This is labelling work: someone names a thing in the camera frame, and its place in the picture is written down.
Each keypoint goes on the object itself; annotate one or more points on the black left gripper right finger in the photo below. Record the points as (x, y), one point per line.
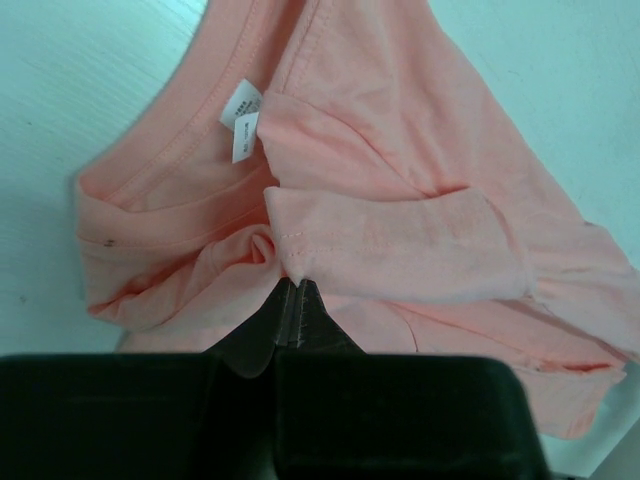
(341, 413)

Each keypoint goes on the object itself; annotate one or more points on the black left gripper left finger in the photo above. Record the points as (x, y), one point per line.
(123, 416)

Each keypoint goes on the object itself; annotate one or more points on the pink t-shirt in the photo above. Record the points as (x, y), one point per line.
(351, 143)

